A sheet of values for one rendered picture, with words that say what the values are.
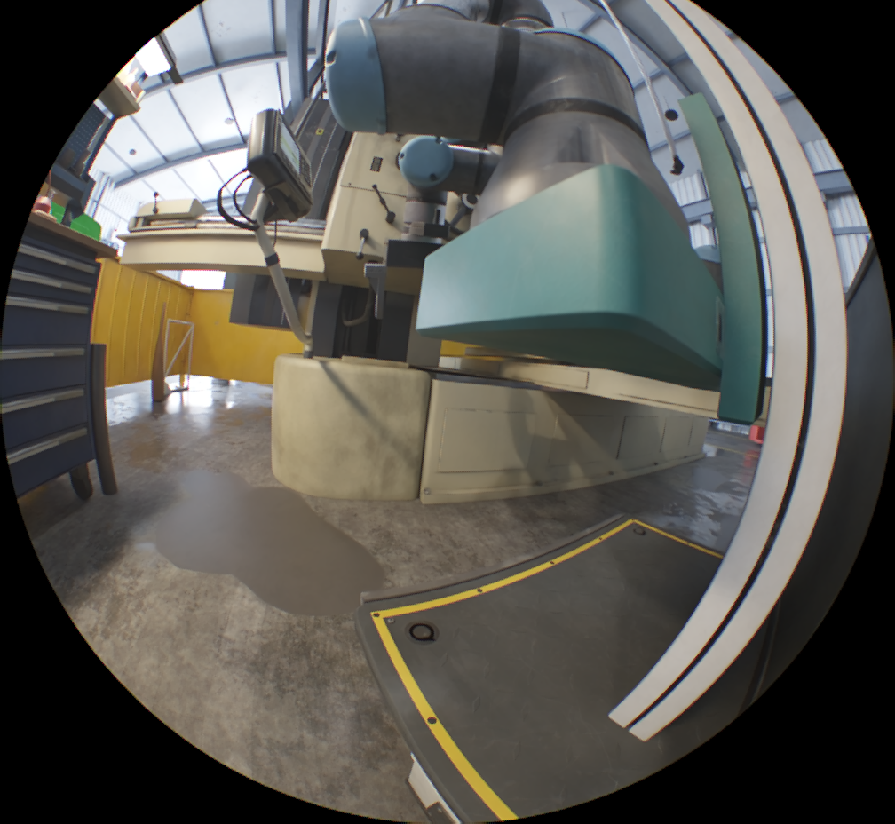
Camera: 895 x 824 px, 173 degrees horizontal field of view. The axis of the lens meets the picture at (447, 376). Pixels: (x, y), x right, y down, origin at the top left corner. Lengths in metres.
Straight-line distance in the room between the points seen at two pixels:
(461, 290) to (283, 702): 0.73
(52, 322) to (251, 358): 2.92
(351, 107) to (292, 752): 0.84
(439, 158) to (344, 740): 0.94
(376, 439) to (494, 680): 1.08
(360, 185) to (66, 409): 1.46
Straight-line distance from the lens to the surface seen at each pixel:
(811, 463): 0.24
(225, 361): 3.92
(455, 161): 0.45
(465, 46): 0.24
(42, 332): 1.23
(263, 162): 0.82
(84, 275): 1.33
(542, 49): 0.26
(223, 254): 1.69
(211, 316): 4.03
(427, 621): 0.43
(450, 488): 1.46
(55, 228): 1.23
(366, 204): 1.34
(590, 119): 0.21
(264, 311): 1.94
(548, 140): 0.18
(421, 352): 1.90
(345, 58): 0.25
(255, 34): 10.34
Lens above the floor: 0.65
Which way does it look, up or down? 3 degrees down
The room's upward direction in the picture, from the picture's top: 7 degrees clockwise
